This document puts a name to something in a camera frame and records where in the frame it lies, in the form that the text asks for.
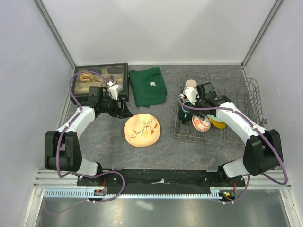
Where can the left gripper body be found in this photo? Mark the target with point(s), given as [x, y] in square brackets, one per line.
[111, 107]

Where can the beige bird pattern plate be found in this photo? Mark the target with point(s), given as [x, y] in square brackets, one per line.
[142, 130]

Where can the yellow small plate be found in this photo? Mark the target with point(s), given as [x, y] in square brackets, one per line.
[217, 124]

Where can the light green flower plate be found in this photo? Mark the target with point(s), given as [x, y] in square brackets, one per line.
[211, 117]

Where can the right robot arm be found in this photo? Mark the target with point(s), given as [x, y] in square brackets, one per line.
[263, 149]

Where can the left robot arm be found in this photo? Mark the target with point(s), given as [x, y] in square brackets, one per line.
[62, 147]

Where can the dark green mug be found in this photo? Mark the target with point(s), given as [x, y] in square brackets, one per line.
[185, 114]

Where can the white orange patterned bowl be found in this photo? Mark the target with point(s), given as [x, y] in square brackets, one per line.
[202, 125]

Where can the beige ceramic cup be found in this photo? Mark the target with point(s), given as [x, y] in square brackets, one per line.
[190, 83]

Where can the black compartment box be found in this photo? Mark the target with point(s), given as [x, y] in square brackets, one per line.
[94, 75]

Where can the green folded t-shirt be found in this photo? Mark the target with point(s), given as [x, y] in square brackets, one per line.
[148, 87]

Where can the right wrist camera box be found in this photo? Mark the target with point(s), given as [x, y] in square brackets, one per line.
[191, 94]

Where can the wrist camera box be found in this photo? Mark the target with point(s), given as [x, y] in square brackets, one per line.
[191, 94]
[114, 90]

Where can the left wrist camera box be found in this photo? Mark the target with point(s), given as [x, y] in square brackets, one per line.
[114, 90]

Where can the grey wire dish rack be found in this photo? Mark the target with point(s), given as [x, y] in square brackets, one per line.
[245, 94]

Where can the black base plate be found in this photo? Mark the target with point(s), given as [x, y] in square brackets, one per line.
[160, 182]

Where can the blue white cable duct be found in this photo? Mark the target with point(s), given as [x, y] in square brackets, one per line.
[98, 194]

